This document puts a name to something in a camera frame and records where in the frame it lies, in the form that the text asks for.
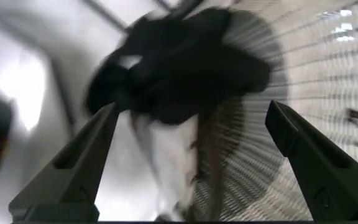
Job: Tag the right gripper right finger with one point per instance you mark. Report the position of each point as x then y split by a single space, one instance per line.
331 180

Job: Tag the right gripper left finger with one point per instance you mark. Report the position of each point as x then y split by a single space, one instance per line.
73 180

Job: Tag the white laundry basket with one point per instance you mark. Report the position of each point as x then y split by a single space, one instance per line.
306 77

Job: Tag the black garment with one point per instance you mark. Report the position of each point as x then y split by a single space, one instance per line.
182 68

